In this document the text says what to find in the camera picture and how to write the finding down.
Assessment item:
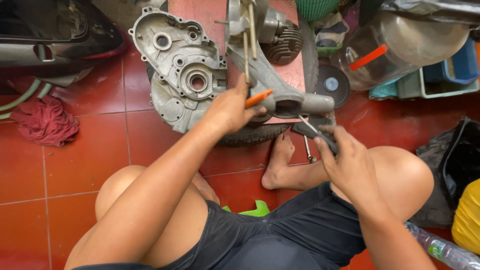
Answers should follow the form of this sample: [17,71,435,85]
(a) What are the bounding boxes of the green plastic basket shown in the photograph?
[295,0,343,22]

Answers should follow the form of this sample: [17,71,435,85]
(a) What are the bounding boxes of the person's left leg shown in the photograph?
[64,164,221,270]

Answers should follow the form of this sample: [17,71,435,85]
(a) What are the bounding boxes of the black plastic bag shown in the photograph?
[408,116,480,228]

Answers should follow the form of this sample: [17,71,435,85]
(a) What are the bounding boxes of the person's left hand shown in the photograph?
[204,73,268,136]

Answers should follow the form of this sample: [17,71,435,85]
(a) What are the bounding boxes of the person's leg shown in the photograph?
[64,164,221,270]
[261,133,435,223]

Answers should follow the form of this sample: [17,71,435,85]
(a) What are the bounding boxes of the green hose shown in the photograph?
[0,78,53,121]

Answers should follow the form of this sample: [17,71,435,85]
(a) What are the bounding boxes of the black flat rubber piece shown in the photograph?
[291,113,335,140]

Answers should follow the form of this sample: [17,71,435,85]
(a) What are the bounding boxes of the person's right leg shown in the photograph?
[261,133,435,223]

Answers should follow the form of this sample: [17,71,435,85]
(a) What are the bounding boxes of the blue plastic bin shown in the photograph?
[423,37,480,85]

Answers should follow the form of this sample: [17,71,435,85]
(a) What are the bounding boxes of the clear plastic water bottle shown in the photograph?
[404,221,480,270]

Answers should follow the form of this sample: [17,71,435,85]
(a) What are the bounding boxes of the person's black shorts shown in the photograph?
[71,181,367,270]

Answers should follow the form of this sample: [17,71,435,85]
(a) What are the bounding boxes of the small metal wrench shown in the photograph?
[303,135,318,164]

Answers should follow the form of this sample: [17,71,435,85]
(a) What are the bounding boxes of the grey aluminium crankcase cover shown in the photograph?
[128,5,228,134]

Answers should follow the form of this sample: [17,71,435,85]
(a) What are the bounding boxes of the black rubber tyre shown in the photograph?
[145,14,320,148]

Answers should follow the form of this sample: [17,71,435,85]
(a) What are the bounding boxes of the yellow bag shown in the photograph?
[451,178,480,256]

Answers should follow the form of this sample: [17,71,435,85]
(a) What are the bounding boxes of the person's right hand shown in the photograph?
[313,125,376,203]

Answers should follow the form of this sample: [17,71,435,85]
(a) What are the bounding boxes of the striped cloth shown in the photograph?
[312,12,350,49]

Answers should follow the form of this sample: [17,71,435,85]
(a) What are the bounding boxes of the teal cloth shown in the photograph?
[368,78,403,101]

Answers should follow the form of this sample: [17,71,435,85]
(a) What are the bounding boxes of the green plastic piece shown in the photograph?
[221,200,271,218]

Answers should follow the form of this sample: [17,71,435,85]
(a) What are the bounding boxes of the black handled screwdriver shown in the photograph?
[298,114,340,155]

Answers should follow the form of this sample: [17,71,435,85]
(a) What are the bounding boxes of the black scooter body panel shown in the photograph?
[0,0,125,89]

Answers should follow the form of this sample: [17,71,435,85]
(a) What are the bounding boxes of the orange handled tool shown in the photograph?
[245,89,274,110]

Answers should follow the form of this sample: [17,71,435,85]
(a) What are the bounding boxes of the pale green plastic tray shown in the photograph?
[395,67,480,100]

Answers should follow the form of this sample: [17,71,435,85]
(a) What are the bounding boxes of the black round disc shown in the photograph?
[314,65,351,109]

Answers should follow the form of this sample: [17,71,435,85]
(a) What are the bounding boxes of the large clear plastic jar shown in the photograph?
[329,10,472,93]

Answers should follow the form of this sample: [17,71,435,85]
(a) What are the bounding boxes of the dark plastic sheet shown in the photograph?
[379,0,480,26]

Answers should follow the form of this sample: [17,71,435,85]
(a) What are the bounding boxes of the red rag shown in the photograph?
[10,94,80,148]

